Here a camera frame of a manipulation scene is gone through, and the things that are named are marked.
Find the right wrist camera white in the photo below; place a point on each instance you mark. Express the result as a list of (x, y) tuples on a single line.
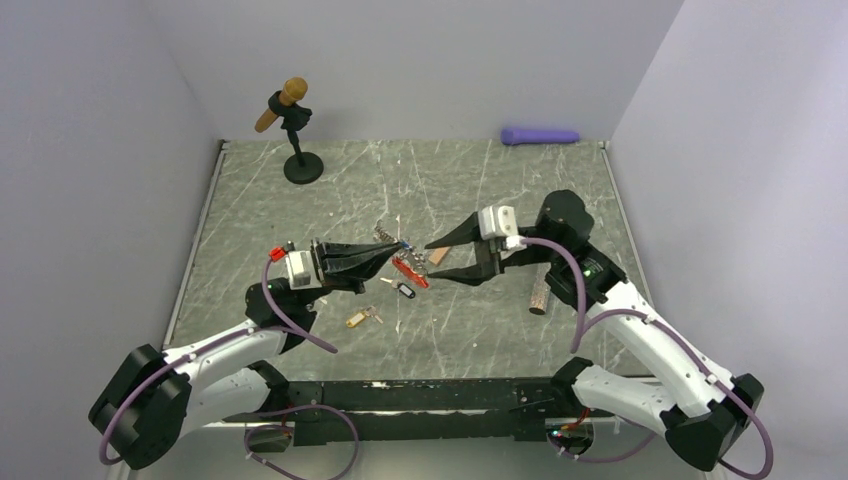
[(497, 221)]

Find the black microphone stand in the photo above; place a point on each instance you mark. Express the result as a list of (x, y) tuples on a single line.
[(302, 167)]

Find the brown wooden block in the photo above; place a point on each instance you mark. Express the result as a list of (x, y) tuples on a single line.
[(438, 255)]

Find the purple cylinder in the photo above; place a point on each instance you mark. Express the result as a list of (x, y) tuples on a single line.
[(513, 136)]

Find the brown microphone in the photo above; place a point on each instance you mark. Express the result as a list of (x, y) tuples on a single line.
[(284, 105)]

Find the red handled metal keyring holder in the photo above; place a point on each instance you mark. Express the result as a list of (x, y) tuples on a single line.
[(407, 260)]

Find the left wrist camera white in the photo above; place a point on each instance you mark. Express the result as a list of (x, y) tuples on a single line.
[(300, 267)]

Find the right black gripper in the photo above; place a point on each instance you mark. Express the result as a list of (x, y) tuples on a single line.
[(488, 254)]

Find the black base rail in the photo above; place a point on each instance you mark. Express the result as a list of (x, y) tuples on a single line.
[(522, 409)]

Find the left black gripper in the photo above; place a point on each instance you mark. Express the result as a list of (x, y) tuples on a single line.
[(344, 266)]

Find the yellow tagged key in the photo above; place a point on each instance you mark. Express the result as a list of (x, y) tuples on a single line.
[(363, 315)]

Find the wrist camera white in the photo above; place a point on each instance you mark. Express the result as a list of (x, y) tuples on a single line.
[(497, 221), (300, 267)]

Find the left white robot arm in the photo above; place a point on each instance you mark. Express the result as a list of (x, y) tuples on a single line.
[(158, 396)]

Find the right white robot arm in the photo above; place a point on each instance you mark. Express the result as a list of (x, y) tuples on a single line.
[(697, 406)]

